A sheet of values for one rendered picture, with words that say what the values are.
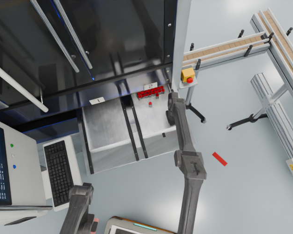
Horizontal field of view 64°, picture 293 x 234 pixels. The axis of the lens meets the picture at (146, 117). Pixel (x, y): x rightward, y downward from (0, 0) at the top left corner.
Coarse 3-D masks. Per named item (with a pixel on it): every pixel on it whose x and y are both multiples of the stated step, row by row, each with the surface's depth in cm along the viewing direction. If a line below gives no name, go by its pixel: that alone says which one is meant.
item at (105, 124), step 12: (84, 108) 157; (96, 108) 156; (108, 108) 155; (120, 108) 155; (84, 120) 150; (96, 120) 153; (108, 120) 152; (120, 120) 152; (96, 132) 150; (108, 132) 149; (120, 132) 149; (96, 144) 147; (108, 144) 143
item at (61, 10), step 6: (54, 0) 68; (60, 6) 71; (60, 12) 72; (66, 18) 75; (66, 24) 77; (72, 30) 80; (72, 36) 83; (78, 42) 86; (78, 48) 89; (84, 54) 93; (90, 66) 101
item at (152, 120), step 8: (168, 88) 158; (136, 96) 157; (160, 96) 156; (136, 104) 155; (144, 104) 155; (152, 104) 154; (160, 104) 154; (136, 112) 149; (144, 112) 153; (152, 112) 152; (160, 112) 152; (144, 120) 151; (152, 120) 150; (160, 120) 150; (144, 128) 149; (152, 128) 148; (160, 128) 148; (168, 128) 145
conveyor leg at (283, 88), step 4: (284, 84) 164; (280, 88) 169; (284, 88) 166; (276, 92) 176; (280, 92) 171; (284, 92) 170; (272, 96) 182; (276, 96) 177; (280, 96) 176; (272, 100) 184; (260, 108) 204; (256, 112) 213; (260, 112) 207; (252, 116) 223; (256, 116) 216
